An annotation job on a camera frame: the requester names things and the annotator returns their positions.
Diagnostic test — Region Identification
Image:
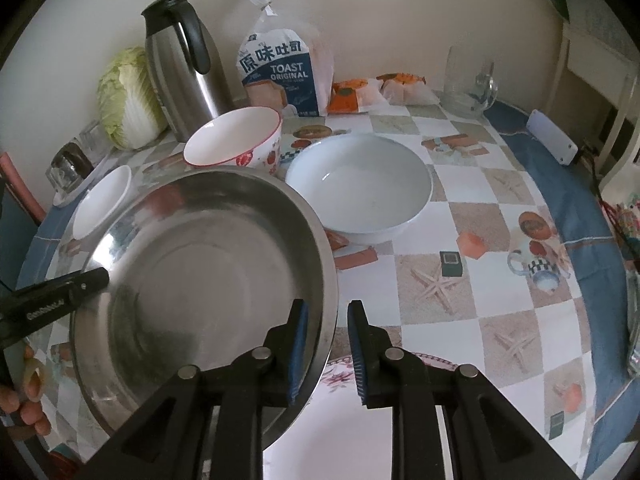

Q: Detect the red-rimmed printed bowl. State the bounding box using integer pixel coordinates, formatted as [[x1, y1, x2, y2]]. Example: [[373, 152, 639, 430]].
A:
[[183, 106, 284, 177]]

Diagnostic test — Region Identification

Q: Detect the clear drinking glass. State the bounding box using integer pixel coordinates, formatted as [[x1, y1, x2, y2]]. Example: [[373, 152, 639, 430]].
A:
[[77, 120, 113, 161]]

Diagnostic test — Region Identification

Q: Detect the napa cabbage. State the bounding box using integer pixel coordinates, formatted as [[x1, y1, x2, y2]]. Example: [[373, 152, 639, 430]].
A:
[[96, 46, 168, 150]]

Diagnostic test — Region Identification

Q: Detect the pink floral plate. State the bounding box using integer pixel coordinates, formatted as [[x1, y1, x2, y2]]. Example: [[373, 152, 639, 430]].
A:
[[260, 350, 476, 480]]

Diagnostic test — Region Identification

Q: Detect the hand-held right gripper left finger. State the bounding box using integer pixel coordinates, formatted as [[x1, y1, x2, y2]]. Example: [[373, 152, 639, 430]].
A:
[[85, 299, 311, 480]]

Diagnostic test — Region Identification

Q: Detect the dark-tinted drinking glass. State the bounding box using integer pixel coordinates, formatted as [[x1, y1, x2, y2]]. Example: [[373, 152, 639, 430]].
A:
[[46, 142, 93, 193]]

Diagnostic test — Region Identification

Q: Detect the white power adapter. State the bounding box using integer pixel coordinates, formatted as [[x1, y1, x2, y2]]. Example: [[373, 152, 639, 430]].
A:
[[527, 109, 579, 167]]

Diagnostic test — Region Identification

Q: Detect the clear glass mug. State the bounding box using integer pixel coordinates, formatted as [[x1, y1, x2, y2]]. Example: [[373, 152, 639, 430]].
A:
[[442, 44, 499, 120]]

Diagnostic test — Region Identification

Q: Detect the white chair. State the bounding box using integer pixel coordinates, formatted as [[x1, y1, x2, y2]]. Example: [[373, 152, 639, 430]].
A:
[[545, 22, 640, 191]]

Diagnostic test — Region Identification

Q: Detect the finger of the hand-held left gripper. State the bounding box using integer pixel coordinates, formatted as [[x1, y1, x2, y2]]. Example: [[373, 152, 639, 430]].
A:
[[10, 267, 110, 307]]

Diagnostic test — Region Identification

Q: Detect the small white bowl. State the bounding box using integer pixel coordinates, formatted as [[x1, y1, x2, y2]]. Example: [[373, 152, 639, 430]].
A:
[[71, 165, 132, 241]]

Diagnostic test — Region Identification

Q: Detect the person's left hand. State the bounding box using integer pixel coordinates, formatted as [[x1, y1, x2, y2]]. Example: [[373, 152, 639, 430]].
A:
[[0, 345, 52, 437]]

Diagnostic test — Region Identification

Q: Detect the large white bowl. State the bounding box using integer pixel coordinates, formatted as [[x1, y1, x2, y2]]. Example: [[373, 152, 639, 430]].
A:
[[284, 132, 434, 246]]

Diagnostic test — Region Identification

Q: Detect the bagged toast bread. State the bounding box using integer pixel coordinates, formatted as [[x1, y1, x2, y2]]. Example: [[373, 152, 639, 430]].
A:
[[227, 0, 335, 117]]

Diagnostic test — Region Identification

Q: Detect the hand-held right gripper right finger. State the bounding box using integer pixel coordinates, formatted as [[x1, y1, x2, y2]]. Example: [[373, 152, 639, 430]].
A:
[[347, 300, 581, 480]]

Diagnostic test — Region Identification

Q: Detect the pink and grey chair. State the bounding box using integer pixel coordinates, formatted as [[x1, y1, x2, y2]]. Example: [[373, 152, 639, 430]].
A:
[[0, 152, 48, 281]]

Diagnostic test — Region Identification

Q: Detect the stainless steel bowl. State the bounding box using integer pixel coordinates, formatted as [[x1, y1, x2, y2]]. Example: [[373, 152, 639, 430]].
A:
[[69, 165, 341, 453]]

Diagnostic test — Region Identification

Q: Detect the orange snack packet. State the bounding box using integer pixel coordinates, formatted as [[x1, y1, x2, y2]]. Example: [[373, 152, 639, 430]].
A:
[[327, 79, 388, 116], [376, 72, 441, 107]]

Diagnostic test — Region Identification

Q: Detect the stainless steel thermos jug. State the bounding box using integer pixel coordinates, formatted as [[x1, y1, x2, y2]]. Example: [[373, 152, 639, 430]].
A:
[[141, 0, 235, 143]]

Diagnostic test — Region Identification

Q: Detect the checkered printed tablecloth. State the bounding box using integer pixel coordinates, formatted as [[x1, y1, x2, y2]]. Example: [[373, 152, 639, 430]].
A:
[[15, 87, 636, 480]]

